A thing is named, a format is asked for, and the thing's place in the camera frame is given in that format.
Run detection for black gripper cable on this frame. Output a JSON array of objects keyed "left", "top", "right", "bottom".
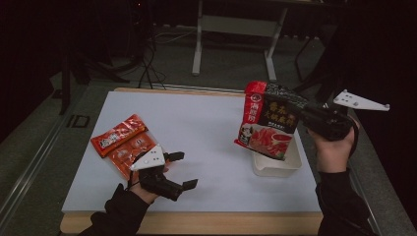
[
  {"left": 347, "top": 117, "right": 361, "bottom": 159},
  {"left": 125, "top": 169, "right": 141, "bottom": 192}
]

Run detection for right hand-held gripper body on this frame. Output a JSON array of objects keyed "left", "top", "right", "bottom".
[{"left": 297, "top": 88, "right": 391, "bottom": 143}]

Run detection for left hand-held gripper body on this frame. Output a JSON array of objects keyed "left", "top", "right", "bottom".
[{"left": 130, "top": 144, "right": 185, "bottom": 203}]

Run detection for red and black sauce packet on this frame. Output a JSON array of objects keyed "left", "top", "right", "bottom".
[{"left": 233, "top": 80, "right": 310, "bottom": 162}]

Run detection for person's left hand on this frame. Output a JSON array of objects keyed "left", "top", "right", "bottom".
[{"left": 132, "top": 165, "right": 171, "bottom": 207}]

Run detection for black metal stand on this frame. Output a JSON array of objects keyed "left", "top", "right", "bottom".
[
  {"left": 58, "top": 45, "right": 132, "bottom": 116},
  {"left": 279, "top": 16, "right": 349, "bottom": 109}
]

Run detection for black floor cables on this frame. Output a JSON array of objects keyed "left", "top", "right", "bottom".
[{"left": 137, "top": 38, "right": 167, "bottom": 90}]

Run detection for white plastic tray container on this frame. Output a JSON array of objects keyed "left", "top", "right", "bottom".
[{"left": 251, "top": 130, "right": 304, "bottom": 179}]

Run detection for orange-red snack packet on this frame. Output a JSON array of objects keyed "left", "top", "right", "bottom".
[{"left": 89, "top": 113, "right": 149, "bottom": 158}]

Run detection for white metal stand frame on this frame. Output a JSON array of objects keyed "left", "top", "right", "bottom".
[{"left": 191, "top": 0, "right": 290, "bottom": 84}]

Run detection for person's right hand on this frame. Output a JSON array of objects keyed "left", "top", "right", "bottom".
[{"left": 307, "top": 117, "right": 361, "bottom": 174}]

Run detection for clear orange packet with pieces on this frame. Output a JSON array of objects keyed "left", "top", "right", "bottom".
[{"left": 107, "top": 131, "right": 166, "bottom": 182}]

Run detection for white table mat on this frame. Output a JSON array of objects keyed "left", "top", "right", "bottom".
[{"left": 61, "top": 90, "right": 323, "bottom": 214}]

